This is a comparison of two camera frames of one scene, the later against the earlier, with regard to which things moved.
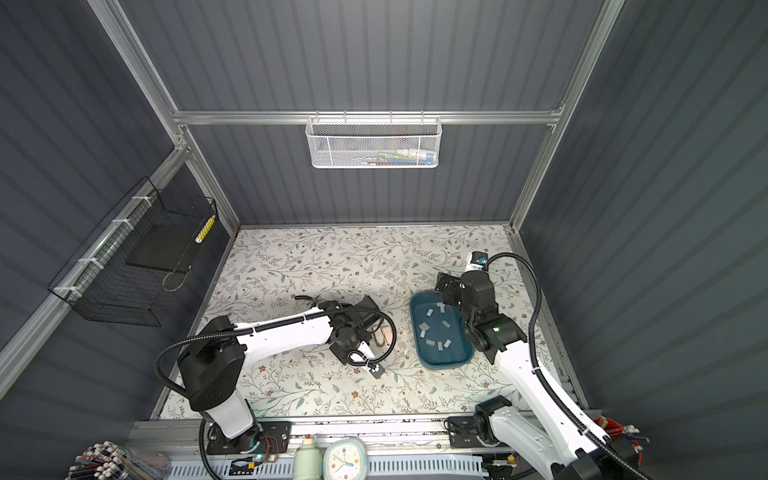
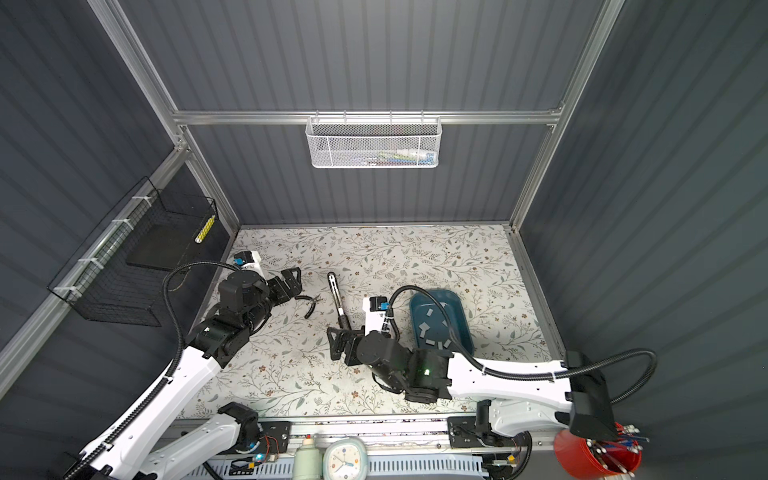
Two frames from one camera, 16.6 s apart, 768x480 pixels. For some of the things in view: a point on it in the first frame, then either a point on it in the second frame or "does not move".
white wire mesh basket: x=369 y=142 does not move
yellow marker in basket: x=205 y=230 does not move
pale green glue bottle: x=307 y=462 does not move
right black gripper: x=454 y=283 → x=335 y=347
